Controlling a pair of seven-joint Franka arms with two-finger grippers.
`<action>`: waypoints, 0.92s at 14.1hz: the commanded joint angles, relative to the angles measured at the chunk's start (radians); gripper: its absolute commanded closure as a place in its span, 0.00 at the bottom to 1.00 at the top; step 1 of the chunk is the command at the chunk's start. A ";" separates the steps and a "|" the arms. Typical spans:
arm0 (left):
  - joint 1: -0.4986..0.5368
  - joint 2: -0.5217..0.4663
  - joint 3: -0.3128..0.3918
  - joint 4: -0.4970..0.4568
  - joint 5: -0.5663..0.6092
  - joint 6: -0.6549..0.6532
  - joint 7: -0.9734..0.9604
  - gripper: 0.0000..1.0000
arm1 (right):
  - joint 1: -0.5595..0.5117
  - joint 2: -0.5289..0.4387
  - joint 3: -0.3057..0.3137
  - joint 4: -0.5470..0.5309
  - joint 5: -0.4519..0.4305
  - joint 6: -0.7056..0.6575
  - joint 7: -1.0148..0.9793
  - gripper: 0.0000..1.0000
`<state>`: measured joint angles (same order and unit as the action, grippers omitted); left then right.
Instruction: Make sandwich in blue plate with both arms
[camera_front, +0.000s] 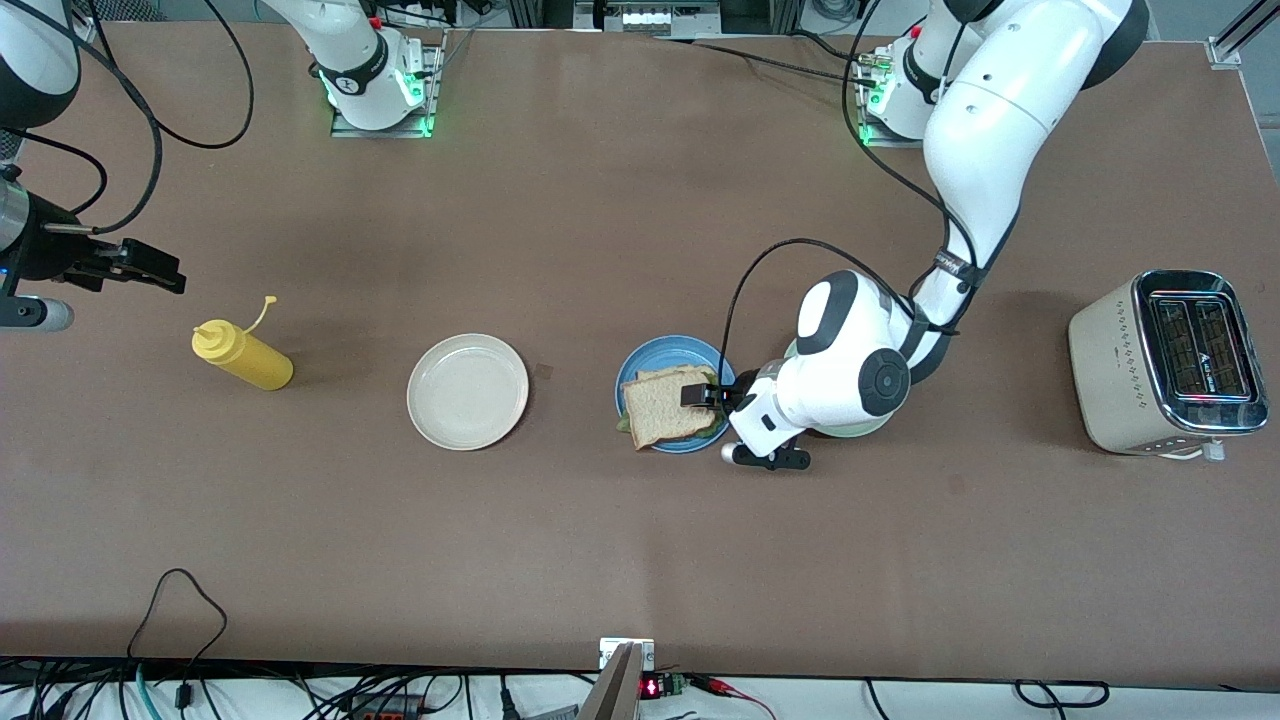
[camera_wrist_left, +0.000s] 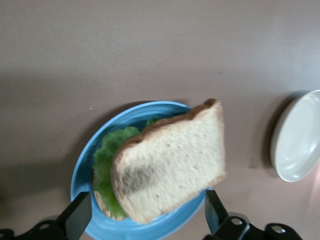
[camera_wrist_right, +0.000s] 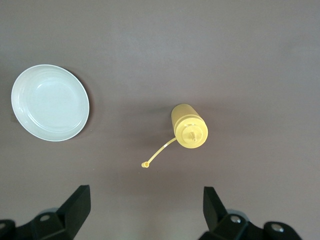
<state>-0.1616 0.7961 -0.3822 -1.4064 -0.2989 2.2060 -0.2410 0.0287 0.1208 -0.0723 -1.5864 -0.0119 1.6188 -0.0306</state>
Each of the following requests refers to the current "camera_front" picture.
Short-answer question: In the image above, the green lettuce leaf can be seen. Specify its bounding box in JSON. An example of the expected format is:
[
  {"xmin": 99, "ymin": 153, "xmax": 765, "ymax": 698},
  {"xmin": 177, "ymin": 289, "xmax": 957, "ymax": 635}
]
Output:
[{"xmin": 614, "ymin": 368, "xmax": 731, "ymax": 439}]

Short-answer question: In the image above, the yellow squeeze bottle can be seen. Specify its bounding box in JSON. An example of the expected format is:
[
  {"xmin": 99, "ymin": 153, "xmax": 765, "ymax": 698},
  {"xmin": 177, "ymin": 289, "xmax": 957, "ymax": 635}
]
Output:
[{"xmin": 192, "ymin": 295, "xmax": 295, "ymax": 392}]

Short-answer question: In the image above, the blue round plate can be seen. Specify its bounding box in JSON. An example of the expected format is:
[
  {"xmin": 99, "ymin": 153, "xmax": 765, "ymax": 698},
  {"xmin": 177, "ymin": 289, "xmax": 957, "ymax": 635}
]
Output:
[{"xmin": 615, "ymin": 335, "xmax": 739, "ymax": 455}]

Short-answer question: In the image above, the pale green round plate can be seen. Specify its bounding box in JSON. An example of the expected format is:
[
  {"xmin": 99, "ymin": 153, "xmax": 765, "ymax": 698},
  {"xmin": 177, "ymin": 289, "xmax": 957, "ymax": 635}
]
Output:
[{"xmin": 781, "ymin": 335, "xmax": 896, "ymax": 439}]

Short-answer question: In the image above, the beige round plate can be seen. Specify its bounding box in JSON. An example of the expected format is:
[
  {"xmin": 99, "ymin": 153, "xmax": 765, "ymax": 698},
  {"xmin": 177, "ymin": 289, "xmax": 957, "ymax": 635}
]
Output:
[{"xmin": 407, "ymin": 333, "xmax": 530, "ymax": 452}]

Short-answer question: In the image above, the cream and chrome toaster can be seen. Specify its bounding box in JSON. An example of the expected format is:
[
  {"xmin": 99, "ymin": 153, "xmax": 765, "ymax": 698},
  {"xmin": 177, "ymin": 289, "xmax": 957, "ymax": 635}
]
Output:
[{"xmin": 1067, "ymin": 268, "xmax": 1271, "ymax": 463}]

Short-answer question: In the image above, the grey power strip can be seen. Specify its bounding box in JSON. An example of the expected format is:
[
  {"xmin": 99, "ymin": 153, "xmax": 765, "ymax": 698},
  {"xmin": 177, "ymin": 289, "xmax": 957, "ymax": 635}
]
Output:
[{"xmin": 575, "ymin": 0, "xmax": 721, "ymax": 37}]

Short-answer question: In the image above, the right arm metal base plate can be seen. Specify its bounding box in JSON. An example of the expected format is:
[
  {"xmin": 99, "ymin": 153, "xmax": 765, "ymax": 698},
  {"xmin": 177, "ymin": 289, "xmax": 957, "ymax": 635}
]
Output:
[{"xmin": 330, "ymin": 30, "xmax": 446, "ymax": 139}]

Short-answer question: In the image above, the white mounting bracket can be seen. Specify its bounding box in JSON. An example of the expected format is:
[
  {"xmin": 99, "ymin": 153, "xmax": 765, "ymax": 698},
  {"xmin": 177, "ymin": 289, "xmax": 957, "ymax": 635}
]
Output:
[{"xmin": 599, "ymin": 637, "xmax": 656, "ymax": 673}]

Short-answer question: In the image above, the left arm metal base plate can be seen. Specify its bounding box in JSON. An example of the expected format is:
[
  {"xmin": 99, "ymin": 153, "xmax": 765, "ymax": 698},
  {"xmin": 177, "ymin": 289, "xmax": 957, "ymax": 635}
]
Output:
[{"xmin": 857, "ymin": 50, "xmax": 931, "ymax": 151}]

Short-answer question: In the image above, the red clip lead wire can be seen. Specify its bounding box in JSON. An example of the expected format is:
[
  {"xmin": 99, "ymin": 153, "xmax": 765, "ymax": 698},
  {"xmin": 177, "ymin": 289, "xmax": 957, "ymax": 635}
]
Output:
[{"xmin": 690, "ymin": 674, "xmax": 779, "ymax": 720}]

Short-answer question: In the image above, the black looped cable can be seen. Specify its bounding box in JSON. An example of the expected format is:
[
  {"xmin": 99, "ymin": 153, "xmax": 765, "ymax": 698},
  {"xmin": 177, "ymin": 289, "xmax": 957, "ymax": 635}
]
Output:
[{"xmin": 125, "ymin": 568, "xmax": 229, "ymax": 713}]

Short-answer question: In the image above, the grey camera mount pole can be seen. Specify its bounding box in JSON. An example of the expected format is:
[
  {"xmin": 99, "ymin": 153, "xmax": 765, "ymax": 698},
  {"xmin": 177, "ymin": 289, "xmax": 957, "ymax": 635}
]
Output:
[{"xmin": 577, "ymin": 642, "xmax": 644, "ymax": 720}]

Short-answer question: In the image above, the black base power cable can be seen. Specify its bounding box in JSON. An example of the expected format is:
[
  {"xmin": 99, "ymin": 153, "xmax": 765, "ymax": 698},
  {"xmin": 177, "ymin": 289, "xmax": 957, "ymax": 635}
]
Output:
[{"xmin": 660, "ymin": 30, "xmax": 881, "ymax": 86}]

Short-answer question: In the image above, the black coiled cable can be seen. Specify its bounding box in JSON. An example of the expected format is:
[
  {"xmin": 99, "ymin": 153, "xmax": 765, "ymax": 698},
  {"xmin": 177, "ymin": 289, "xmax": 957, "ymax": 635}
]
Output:
[{"xmin": 1015, "ymin": 680, "xmax": 1111, "ymax": 708}]

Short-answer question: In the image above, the aluminium frame corner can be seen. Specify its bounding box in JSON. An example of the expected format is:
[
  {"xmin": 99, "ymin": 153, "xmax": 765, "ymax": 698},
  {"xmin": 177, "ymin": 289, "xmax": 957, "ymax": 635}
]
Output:
[{"xmin": 1205, "ymin": 0, "xmax": 1280, "ymax": 69}]

